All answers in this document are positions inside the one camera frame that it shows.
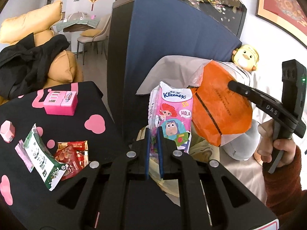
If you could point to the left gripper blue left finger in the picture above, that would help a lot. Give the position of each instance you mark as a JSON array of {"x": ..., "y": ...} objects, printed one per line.
[{"x": 147, "y": 152}]

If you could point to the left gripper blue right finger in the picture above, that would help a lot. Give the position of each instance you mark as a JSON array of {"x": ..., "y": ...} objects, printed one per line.
[{"x": 160, "y": 150}]

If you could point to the Kleenex Toy Story tissue pack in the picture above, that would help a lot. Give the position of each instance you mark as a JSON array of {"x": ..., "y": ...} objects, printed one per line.
[{"x": 171, "y": 109}]

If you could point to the orange plastic bag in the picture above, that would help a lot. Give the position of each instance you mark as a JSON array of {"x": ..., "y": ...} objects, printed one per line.
[{"x": 219, "y": 115}]

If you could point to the red sleeve right forearm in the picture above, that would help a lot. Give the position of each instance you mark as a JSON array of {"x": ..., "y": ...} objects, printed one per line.
[{"x": 283, "y": 188}]

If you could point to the yellowish trash bag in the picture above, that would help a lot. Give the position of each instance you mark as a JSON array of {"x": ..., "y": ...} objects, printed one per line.
[{"x": 181, "y": 172}]

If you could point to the right hand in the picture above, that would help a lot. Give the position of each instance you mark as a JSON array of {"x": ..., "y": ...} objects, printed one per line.
[{"x": 267, "y": 145}]

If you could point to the red snack wrapper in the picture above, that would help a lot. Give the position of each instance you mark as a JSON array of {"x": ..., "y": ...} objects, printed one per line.
[{"x": 75, "y": 155}]

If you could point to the yellow duck plush toy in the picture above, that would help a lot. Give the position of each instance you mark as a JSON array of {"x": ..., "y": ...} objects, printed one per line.
[{"x": 245, "y": 57}]

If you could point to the beige grey cloth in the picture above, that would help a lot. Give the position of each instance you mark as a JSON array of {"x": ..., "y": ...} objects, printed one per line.
[{"x": 184, "y": 72}]

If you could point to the green white milk carton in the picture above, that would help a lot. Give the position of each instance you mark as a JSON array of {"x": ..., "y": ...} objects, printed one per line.
[{"x": 50, "y": 170}]

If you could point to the black tablecloth with pink shapes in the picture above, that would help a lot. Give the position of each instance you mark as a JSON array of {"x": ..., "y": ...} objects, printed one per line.
[{"x": 91, "y": 122}]

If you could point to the yellow-orange sofa armchair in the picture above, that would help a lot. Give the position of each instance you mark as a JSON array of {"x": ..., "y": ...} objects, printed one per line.
[{"x": 63, "y": 70}]

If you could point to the framed red picture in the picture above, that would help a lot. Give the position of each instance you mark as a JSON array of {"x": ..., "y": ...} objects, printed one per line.
[{"x": 286, "y": 15}]

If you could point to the blue cloth covered cabinet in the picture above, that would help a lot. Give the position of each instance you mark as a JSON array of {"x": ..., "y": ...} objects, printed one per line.
[{"x": 141, "y": 33}]

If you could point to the small pink wrapper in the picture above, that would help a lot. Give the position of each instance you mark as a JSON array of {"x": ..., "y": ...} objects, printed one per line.
[{"x": 19, "y": 148}]

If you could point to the beige dining chair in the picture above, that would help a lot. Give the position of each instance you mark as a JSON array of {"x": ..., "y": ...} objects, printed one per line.
[{"x": 99, "y": 34}]

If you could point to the dining table with cover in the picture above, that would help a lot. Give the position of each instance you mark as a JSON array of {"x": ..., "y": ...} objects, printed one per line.
[{"x": 77, "y": 18}]

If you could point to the pink hexagonal small box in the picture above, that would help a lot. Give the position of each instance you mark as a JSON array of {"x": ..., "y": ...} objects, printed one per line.
[{"x": 7, "y": 131}]

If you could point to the black jacket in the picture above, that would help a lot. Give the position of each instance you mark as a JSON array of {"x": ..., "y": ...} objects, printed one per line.
[{"x": 25, "y": 67}]

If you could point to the yellow long pillow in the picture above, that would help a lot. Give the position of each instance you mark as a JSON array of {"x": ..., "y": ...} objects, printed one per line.
[{"x": 37, "y": 22}]

